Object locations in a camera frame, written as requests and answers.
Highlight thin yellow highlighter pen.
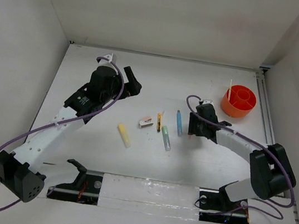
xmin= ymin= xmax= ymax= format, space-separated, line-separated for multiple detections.
xmin=227 ymin=79 xmax=233 ymax=101

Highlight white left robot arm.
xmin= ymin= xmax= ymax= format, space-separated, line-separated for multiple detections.
xmin=0 ymin=63 xmax=142 ymax=203

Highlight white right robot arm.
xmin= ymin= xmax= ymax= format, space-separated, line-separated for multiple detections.
xmin=188 ymin=100 xmax=296 ymax=211

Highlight blue utility knife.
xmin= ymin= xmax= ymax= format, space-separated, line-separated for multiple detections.
xmin=176 ymin=110 xmax=183 ymax=137

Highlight green highlighter marker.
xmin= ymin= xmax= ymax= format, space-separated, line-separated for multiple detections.
xmin=161 ymin=125 xmax=171 ymax=152

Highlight yellow black utility knife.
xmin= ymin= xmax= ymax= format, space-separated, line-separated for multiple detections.
xmin=156 ymin=113 xmax=162 ymax=133

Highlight orange round organizer container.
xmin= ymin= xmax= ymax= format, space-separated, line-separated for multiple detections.
xmin=220 ymin=85 xmax=257 ymax=118

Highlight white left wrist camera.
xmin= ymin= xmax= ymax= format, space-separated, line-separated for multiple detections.
xmin=102 ymin=53 xmax=117 ymax=64

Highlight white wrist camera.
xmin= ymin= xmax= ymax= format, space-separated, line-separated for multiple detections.
xmin=102 ymin=53 xmax=117 ymax=64
xmin=199 ymin=99 xmax=214 ymax=105

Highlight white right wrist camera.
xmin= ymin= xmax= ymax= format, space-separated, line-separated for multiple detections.
xmin=199 ymin=99 xmax=214 ymax=105

